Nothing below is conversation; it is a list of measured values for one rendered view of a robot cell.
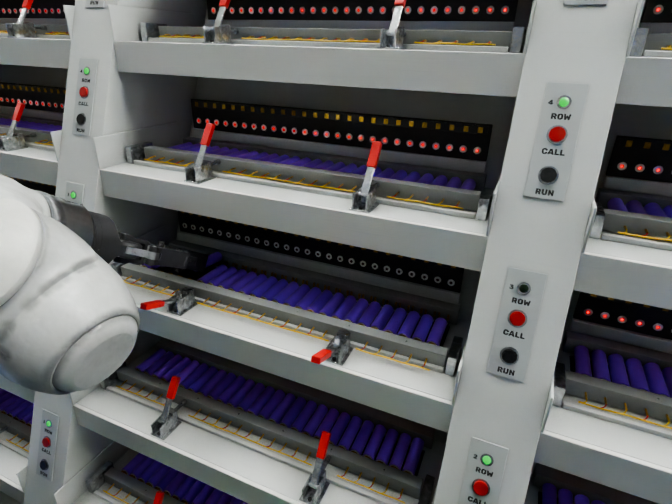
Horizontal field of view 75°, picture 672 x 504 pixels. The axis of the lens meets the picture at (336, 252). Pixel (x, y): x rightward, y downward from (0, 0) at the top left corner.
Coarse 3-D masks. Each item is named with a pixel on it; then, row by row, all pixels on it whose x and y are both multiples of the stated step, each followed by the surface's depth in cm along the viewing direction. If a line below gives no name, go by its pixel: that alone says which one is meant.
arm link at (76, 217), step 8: (40, 192) 48; (48, 200) 48; (56, 200) 49; (64, 200) 50; (56, 208) 48; (64, 208) 49; (72, 208) 50; (80, 208) 51; (56, 216) 47; (64, 216) 48; (72, 216) 49; (80, 216) 50; (88, 216) 52; (64, 224) 48; (72, 224) 49; (80, 224) 50; (88, 224) 51; (80, 232) 50; (88, 232) 51; (88, 240) 51
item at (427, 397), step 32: (256, 256) 81; (288, 256) 78; (128, 288) 74; (416, 288) 70; (160, 320) 68; (192, 320) 66; (224, 320) 66; (224, 352) 65; (256, 352) 62; (288, 352) 60; (352, 352) 60; (448, 352) 61; (320, 384) 59; (352, 384) 57; (384, 384) 55; (416, 384) 55; (448, 384) 55; (416, 416) 55; (448, 416) 53
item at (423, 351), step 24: (168, 288) 73; (216, 288) 70; (264, 312) 66; (288, 312) 64; (312, 312) 65; (312, 336) 62; (360, 336) 61; (384, 336) 60; (408, 360) 57; (432, 360) 57
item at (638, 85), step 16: (656, 0) 57; (656, 16) 57; (640, 32) 47; (656, 32) 57; (640, 48) 48; (656, 48) 49; (624, 64) 45; (640, 64) 44; (656, 64) 44; (624, 80) 45; (640, 80) 45; (656, 80) 44; (624, 96) 46; (640, 96) 45; (656, 96) 45
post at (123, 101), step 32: (128, 0) 70; (160, 0) 76; (192, 0) 83; (96, 32) 70; (96, 96) 71; (128, 96) 74; (160, 96) 80; (192, 96) 87; (64, 128) 74; (96, 128) 71; (128, 128) 75; (64, 160) 74; (96, 160) 71; (64, 192) 74; (96, 192) 72; (128, 224) 79; (160, 224) 86; (32, 416) 79; (64, 416) 76; (32, 448) 79; (64, 448) 76; (96, 448) 82; (32, 480) 80; (64, 480) 77
